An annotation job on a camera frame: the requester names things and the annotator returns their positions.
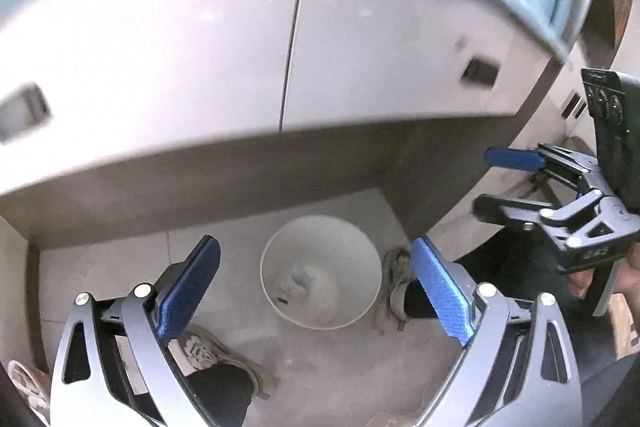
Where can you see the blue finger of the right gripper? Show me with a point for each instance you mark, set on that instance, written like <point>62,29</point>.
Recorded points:
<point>499,210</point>
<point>509,158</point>

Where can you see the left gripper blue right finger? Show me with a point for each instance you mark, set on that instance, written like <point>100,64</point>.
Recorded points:
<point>451,305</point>

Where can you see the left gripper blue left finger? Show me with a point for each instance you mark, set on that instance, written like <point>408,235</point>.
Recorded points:
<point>182,286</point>

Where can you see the white round trash bin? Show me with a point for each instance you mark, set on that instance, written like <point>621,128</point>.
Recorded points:
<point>321,273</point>

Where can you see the person's right hand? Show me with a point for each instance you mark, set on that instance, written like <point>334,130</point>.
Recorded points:
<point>627,280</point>

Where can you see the grey left sneaker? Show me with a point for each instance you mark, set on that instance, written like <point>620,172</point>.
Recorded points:
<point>197,349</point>

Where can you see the grey sneaker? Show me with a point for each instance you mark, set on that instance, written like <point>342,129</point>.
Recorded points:
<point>390,314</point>
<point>197,349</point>

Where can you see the grey right sneaker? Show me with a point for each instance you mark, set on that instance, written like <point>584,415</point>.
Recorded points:
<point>390,314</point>

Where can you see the white bed frame drawers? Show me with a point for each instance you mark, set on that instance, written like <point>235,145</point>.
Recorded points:
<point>135,116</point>

